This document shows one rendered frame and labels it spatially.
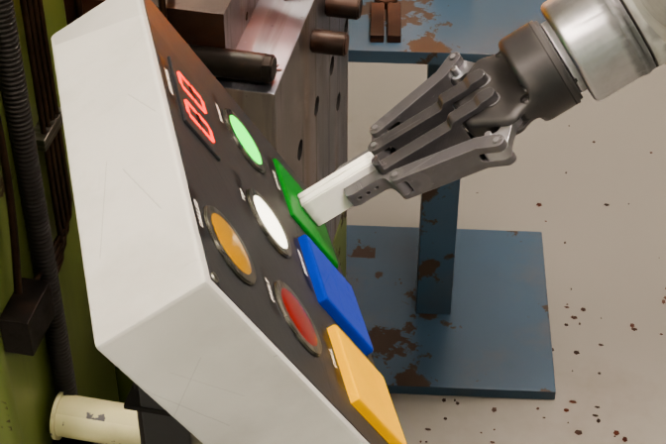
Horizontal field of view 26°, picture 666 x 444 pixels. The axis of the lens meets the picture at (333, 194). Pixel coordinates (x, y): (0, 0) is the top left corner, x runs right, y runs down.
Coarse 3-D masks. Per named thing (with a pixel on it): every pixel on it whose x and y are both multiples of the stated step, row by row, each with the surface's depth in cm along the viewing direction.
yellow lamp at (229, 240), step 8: (216, 216) 91; (216, 224) 90; (224, 224) 91; (216, 232) 89; (224, 232) 90; (232, 232) 92; (224, 240) 89; (232, 240) 91; (224, 248) 89; (232, 248) 90; (240, 248) 91; (232, 256) 89; (240, 256) 90; (240, 264) 90; (248, 264) 91; (248, 272) 91
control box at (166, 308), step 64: (128, 0) 107; (64, 64) 106; (128, 64) 101; (192, 64) 110; (64, 128) 100; (128, 128) 96; (192, 128) 98; (256, 128) 118; (128, 192) 92; (192, 192) 90; (256, 192) 105; (128, 256) 88; (192, 256) 85; (256, 256) 96; (128, 320) 84; (192, 320) 84; (256, 320) 87; (320, 320) 102; (192, 384) 88; (256, 384) 89; (320, 384) 93
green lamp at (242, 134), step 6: (234, 120) 111; (234, 126) 110; (240, 126) 111; (240, 132) 110; (246, 132) 112; (240, 138) 109; (246, 138) 111; (246, 144) 110; (252, 144) 112; (246, 150) 109; (252, 150) 111; (252, 156) 110; (258, 156) 111; (258, 162) 111
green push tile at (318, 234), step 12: (276, 168) 117; (288, 180) 117; (288, 192) 115; (288, 204) 113; (300, 216) 114; (312, 228) 115; (324, 228) 120; (312, 240) 114; (324, 240) 117; (324, 252) 115; (336, 264) 117
